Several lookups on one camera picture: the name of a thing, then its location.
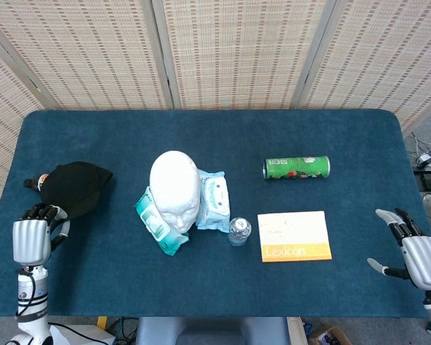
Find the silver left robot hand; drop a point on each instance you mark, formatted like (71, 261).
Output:
(30, 240)

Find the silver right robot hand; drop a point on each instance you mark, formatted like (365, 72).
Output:
(425, 262)

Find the black cap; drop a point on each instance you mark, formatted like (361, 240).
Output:
(75, 187)

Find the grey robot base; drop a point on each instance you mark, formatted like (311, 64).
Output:
(212, 332)

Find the brown glass bottle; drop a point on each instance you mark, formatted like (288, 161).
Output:
(30, 183)

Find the white foam mannequin head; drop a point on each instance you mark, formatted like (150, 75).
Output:
(174, 187)

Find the green Pringles can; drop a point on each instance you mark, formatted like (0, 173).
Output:
(296, 167)

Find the clear plastic water bottle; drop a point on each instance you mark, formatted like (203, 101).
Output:
(240, 231)

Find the black flat box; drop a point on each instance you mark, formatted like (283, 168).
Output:
(427, 179)

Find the white paper box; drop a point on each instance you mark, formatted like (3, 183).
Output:
(93, 336)

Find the brown cardboard box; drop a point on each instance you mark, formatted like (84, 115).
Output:
(328, 336)

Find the green wet wipes pack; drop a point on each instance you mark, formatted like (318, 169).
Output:
(154, 226)

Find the white and yellow Lexicon book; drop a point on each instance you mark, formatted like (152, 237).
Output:
(294, 233)

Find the bamboo folding screen panel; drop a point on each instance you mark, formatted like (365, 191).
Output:
(380, 54)
(93, 54)
(237, 54)
(3, 108)

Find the light wooden plank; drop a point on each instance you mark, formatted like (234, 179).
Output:
(295, 330)

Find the light blue wet wipes pack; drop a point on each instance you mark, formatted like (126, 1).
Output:
(213, 201)

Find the blue carpet table cover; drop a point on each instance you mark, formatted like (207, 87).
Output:
(215, 136)

